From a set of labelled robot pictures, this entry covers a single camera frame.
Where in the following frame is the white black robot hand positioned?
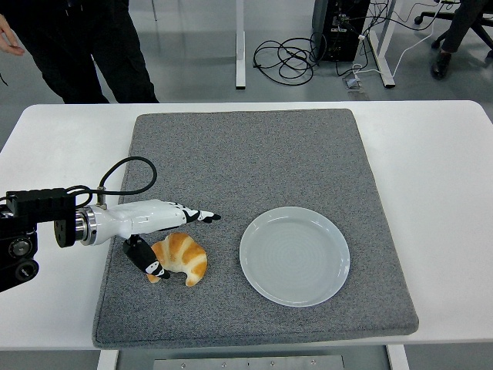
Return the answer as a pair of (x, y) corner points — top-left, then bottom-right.
(87, 199), (223, 281)

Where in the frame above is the golden croissant bread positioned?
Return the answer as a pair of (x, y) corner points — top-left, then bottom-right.
(145, 231), (209, 288)

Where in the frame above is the pale blue round plate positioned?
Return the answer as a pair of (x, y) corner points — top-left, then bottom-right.
(239, 206), (351, 308)

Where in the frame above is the grey metal plate with screws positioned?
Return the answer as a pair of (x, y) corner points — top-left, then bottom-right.
(153, 355), (346, 370)

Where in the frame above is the grey fabric mat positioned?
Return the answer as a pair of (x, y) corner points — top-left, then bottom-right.
(91, 108), (420, 350)

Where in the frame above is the white table leg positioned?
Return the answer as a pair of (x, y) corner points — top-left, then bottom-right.
(386, 344), (410, 370)
(96, 348), (119, 370)

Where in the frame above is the standing person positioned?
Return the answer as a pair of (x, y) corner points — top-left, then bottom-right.
(0, 0), (160, 104)

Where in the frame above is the white desk leg with foot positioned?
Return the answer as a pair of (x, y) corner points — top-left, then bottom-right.
(234, 0), (247, 90)
(364, 0), (397, 89)

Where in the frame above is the person's hand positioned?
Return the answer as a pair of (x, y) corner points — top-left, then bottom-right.
(0, 14), (25, 57)

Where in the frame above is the metal floor socket box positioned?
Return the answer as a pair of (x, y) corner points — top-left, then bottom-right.
(341, 74), (370, 102)

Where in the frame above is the black computer tower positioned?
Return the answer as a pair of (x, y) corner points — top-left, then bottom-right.
(311, 0), (371, 62)

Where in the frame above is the black office chair base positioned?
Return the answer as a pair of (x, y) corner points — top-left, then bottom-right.
(414, 0), (493, 59)

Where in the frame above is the seated person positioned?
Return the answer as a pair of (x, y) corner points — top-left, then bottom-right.
(430, 0), (488, 80)

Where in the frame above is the coiled black cable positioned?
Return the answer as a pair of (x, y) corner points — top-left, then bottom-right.
(253, 36), (321, 86)

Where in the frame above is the white cable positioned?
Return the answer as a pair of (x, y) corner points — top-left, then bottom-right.
(352, 0), (454, 78)

